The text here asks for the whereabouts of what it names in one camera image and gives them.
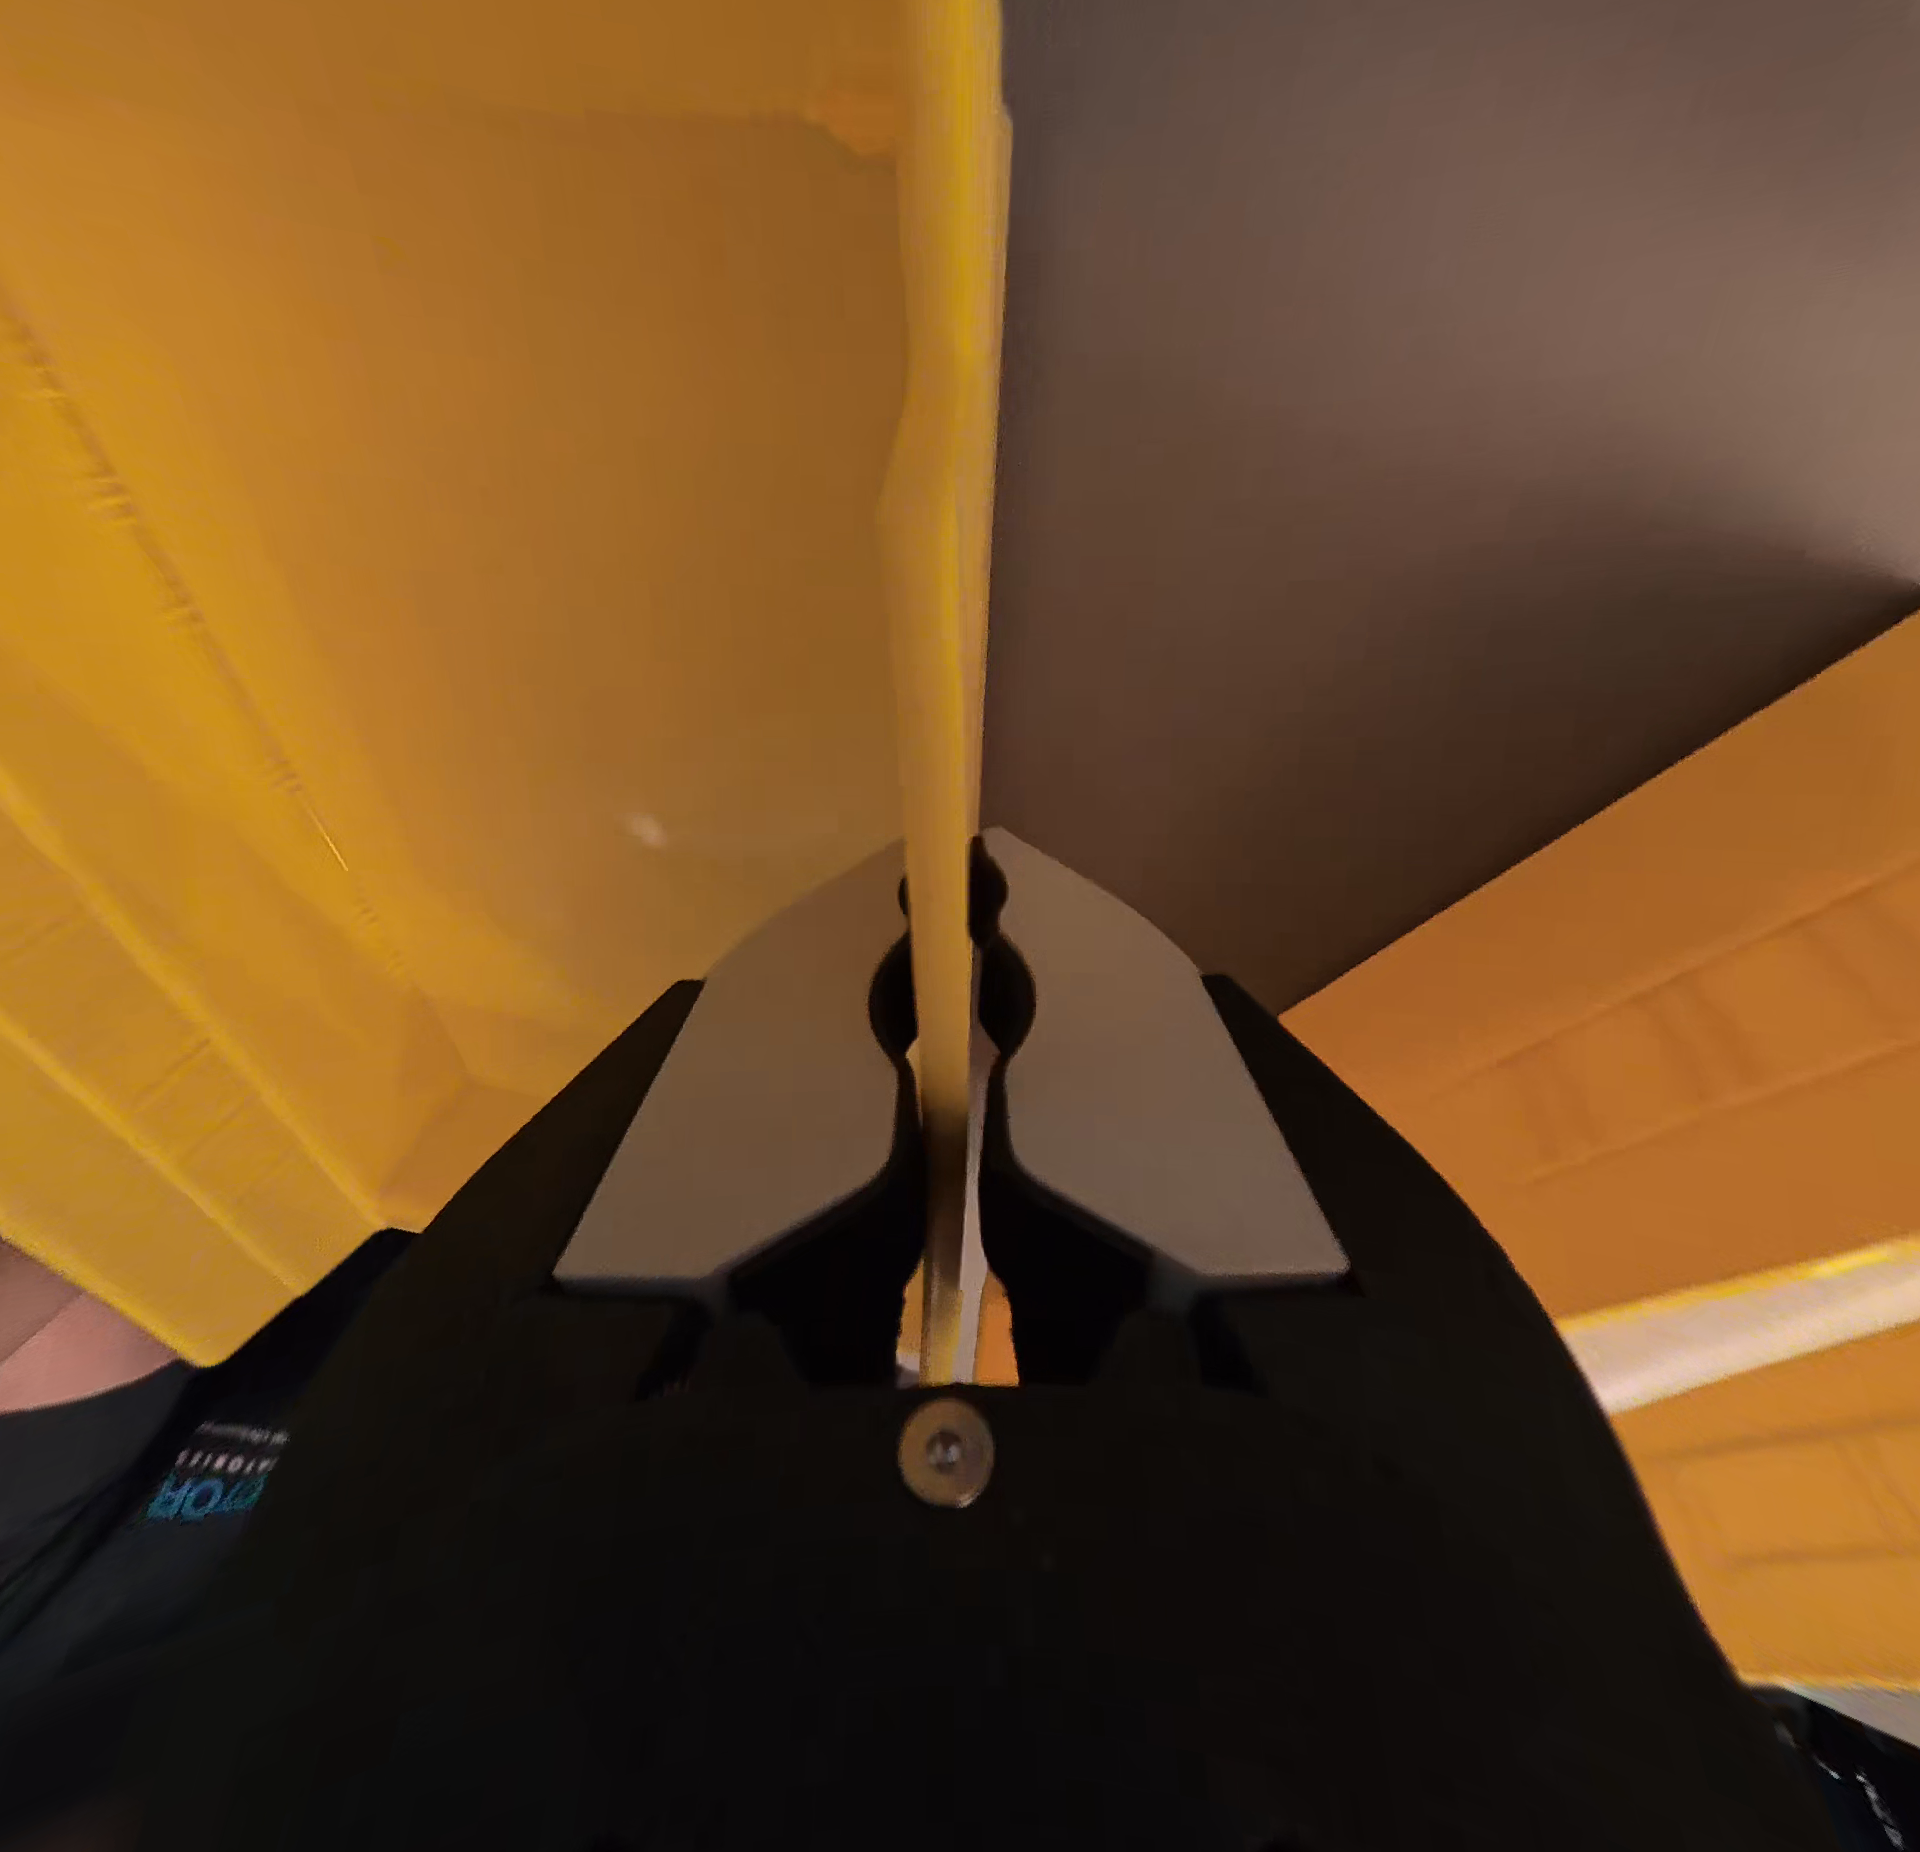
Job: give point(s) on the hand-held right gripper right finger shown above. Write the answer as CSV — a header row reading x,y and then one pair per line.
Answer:
x,y
1157,1104

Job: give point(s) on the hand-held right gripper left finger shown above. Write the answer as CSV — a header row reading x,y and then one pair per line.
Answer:
x,y
751,1104

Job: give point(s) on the yellow plastic bin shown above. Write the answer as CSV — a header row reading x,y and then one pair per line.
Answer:
x,y
1681,1044
450,532

